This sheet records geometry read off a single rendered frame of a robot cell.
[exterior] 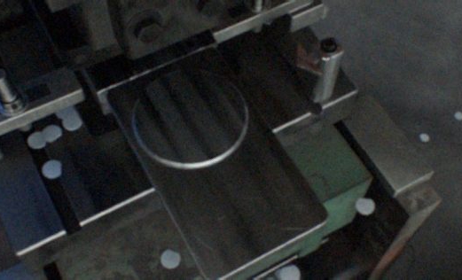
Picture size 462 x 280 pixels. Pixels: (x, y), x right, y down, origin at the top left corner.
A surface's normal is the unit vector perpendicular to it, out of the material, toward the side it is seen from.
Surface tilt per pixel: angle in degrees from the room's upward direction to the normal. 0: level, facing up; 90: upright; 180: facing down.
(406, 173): 0
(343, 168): 0
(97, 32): 90
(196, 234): 0
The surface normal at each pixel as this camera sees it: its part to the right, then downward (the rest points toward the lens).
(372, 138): 0.01, -0.50
